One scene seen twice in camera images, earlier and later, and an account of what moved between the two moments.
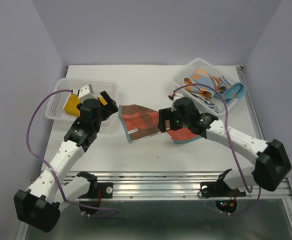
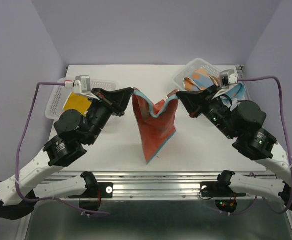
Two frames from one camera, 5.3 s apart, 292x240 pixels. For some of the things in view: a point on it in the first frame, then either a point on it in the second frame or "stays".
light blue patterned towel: (237, 91) stays
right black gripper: (166, 113) -> (194, 100)
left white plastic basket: (54, 107) stays
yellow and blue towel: (70, 106) stays
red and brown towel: (139, 122) -> (156, 130)
